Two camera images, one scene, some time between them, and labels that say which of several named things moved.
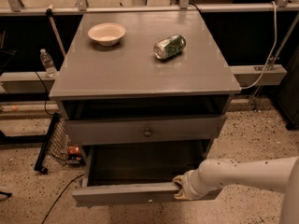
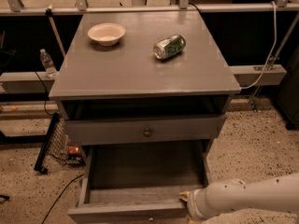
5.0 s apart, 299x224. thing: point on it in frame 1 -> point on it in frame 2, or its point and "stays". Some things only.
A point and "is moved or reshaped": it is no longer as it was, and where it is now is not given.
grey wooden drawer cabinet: (142, 77) stays
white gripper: (189, 183) -> (193, 203)
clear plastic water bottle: (48, 63) stays
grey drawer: (136, 174) is moved or reshaped
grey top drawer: (113, 129) stays
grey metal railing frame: (13, 6) stays
